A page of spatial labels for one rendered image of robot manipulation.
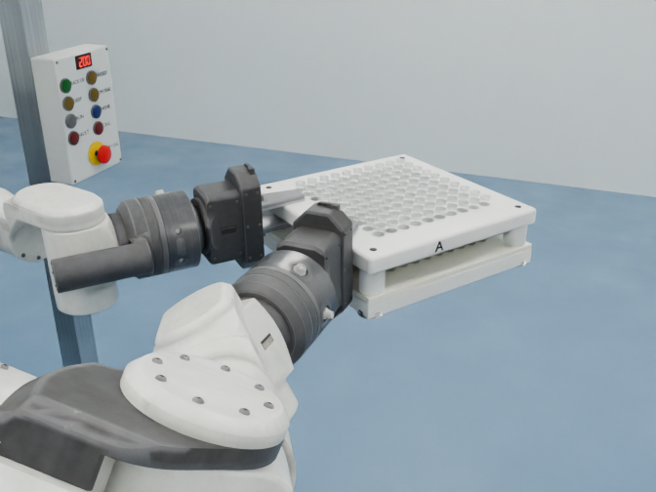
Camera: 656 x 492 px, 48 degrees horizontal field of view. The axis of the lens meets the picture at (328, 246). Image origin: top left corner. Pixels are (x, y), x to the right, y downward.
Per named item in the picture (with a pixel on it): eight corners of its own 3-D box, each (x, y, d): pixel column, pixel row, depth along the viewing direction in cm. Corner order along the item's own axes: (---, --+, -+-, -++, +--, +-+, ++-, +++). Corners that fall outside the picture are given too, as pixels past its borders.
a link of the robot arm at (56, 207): (127, 273, 80) (54, 245, 87) (114, 196, 76) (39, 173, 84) (76, 298, 75) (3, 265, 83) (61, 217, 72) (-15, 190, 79)
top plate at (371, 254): (402, 166, 105) (403, 152, 104) (535, 224, 86) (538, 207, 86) (251, 200, 92) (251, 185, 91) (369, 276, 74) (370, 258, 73)
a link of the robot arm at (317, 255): (285, 194, 75) (225, 241, 65) (374, 208, 71) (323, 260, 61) (290, 302, 80) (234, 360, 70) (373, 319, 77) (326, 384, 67)
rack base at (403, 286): (401, 198, 107) (402, 184, 106) (530, 262, 89) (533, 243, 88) (253, 237, 94) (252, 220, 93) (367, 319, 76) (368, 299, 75)
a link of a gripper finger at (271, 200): (307, 202, 87) (258, 212, 84) (296, 193, 89) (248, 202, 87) (307, 189, 86) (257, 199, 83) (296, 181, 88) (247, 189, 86)
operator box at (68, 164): (123, 161, 168) (108, 45, 157) (73, 185, 154) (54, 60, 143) (101, 158, 170) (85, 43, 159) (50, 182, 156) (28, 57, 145)
